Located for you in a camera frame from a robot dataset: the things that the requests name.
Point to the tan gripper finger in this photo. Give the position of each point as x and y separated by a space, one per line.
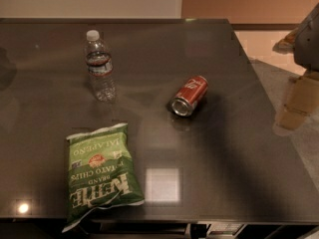
300 101

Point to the red coke can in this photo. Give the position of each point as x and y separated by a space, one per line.
189 95

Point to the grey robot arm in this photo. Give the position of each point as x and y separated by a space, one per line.
306 48

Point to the clear plastic water bottle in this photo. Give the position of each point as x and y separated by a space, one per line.
100 67

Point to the green kettle chips bag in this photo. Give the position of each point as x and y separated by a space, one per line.
100 173

